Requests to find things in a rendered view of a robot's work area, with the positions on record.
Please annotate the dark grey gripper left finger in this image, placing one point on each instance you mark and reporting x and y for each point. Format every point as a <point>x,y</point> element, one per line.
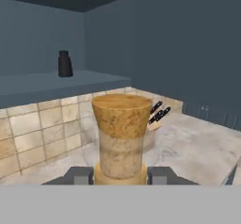
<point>78,175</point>

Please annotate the blue-grey open cabinet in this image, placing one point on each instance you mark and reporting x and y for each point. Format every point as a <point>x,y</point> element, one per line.
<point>47,45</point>

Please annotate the blue-grey cabinet door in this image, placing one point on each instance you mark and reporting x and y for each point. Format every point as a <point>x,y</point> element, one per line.
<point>188,45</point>

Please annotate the tan cork-topped shaker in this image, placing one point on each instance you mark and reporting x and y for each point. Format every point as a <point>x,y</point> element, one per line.
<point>121,133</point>

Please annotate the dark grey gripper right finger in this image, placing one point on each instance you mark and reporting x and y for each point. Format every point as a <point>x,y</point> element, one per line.
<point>160,175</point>

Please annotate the black bottle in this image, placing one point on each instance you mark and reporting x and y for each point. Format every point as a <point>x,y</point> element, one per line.
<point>65,65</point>

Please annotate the wooden knife block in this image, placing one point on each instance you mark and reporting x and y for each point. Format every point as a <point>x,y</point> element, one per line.
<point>156,116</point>

